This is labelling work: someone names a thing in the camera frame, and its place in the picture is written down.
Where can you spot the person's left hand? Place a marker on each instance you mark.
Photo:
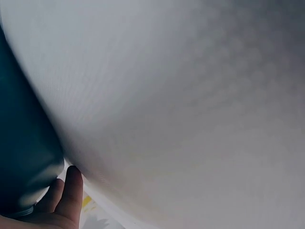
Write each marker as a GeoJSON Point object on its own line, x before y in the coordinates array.
{"type": "Point", "coordinates": [59, 217]}

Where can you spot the person's left fingers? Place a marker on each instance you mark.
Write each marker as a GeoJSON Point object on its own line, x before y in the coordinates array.
{"type": "Point", "coordinates": [71, 190]}

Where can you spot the dark teal bottle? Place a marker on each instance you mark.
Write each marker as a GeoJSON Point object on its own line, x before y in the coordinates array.
{"type": "Point", "coordinates": [23, 143]}

